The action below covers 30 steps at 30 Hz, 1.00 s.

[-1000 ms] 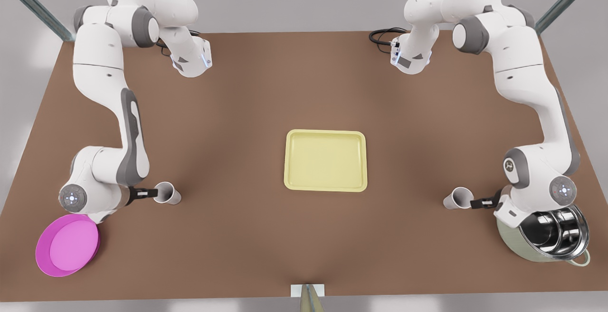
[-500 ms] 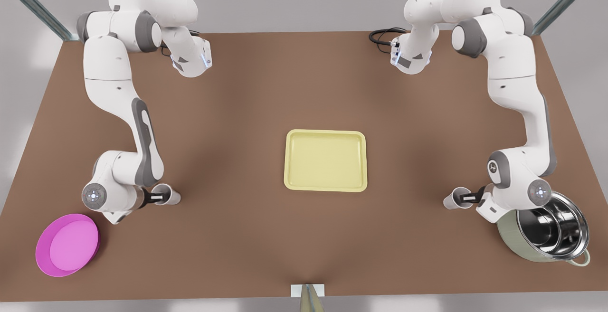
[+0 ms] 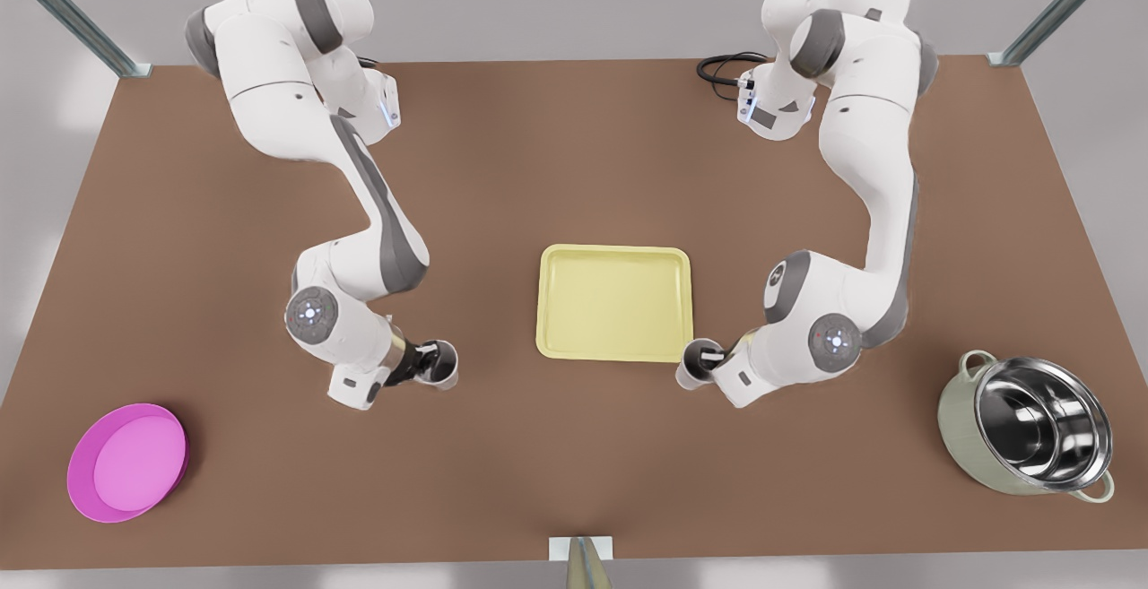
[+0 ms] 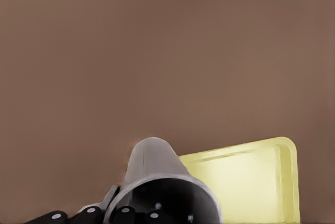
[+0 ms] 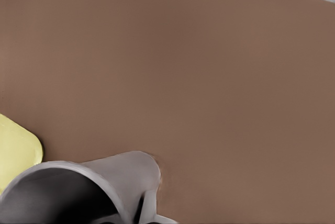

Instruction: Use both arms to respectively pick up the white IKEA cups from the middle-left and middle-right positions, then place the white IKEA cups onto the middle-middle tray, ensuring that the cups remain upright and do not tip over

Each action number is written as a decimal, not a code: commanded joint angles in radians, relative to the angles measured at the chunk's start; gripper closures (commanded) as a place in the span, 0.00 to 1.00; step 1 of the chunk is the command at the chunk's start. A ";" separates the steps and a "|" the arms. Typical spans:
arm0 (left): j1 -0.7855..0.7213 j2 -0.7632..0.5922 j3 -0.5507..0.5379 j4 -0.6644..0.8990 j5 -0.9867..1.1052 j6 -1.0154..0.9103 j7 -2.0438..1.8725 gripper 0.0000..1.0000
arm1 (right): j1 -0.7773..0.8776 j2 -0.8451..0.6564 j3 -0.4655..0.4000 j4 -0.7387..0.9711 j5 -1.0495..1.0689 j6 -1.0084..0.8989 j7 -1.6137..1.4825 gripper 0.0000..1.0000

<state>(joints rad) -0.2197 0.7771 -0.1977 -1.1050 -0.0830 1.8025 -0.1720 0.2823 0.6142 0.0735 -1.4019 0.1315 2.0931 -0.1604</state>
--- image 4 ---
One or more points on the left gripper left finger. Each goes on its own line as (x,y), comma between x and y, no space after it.
(89,214)

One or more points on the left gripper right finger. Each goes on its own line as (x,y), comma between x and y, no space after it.
(127,214)

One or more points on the white IKEA cup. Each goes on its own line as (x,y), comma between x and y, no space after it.
(154,161)

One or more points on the pale yellow tray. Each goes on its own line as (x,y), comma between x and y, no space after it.
(251,182)

